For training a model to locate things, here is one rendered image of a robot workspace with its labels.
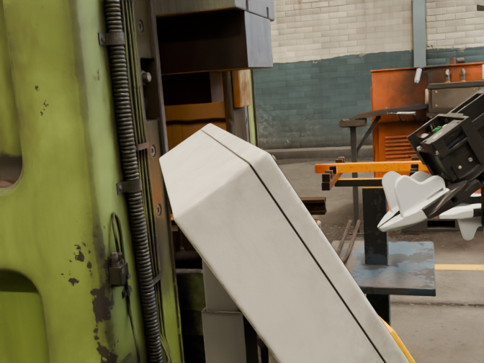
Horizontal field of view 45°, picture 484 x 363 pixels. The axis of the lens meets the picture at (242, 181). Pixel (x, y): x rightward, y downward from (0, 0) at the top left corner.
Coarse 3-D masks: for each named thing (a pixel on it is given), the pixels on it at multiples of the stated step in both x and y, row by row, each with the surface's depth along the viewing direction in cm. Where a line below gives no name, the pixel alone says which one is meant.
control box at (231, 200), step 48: (192, 144) 65; (240, 144) 48; (192, 192) 43; (240, 192) 40; (288, 192) 41; (192, 240) 40; (240, 240) 41; (288, 240) 41; (240, 288) 41; (288, 288) 42; (336, 288) 43; (288, 336) 43; (336, 336) 43; (384, 336) 44
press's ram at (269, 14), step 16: (160, 0) 98; (176, 0) 97; (192, 0) 97; (208, 0) 96; (224, 0) 95; (240, 0) 97; (256, 0) 108; (272, 0) 121; (160, 16) 99; (176, 16) 101; (272, 16) 121
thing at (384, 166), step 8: (320, 168) 160; (328, 168) 159; (344, 168) 158; (352, 168) 157; (360, 168) 157; (368, 168) 156; (376, 168) 155; (384, 168) 155; (392, 168) 154; (400, 168) 154; (408, 168) 153; (424, 168) 152
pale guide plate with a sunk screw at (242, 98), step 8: (232, 72) 140; (240, 72) 140; (232, 80) 140; (240, 80) 140; (248, 80) 148; (232, 88) 141; (240, 88) 140; (248, 88) 148; (240, 96) 141; (248, 96) 148; (240, 104) 141; (248, 104) 148
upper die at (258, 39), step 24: (168, 24) 104; (192, 24) 102; (216, 24) 101; (240, 24) 100; (264, 24) 114; (168, 48) 104; (192, 48) 103; (216, 48) 102; (240, 48) 101; (264, 48) 113; (168, 72) 105; (192, 72) 108
